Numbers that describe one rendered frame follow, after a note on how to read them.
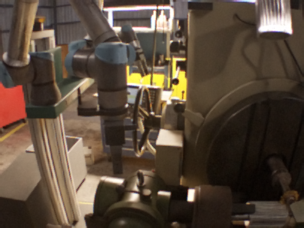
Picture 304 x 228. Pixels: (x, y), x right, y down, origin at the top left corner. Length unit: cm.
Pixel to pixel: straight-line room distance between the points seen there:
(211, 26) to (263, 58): 24
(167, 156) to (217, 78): 36
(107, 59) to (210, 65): 50
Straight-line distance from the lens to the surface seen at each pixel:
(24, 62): 99
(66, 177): 180
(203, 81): 96
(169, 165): 101
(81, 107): 60
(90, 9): 79
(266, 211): 85
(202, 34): 94
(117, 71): 56
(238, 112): 90
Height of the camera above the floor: 179
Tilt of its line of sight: 21 degrees down
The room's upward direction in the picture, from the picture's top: straight up
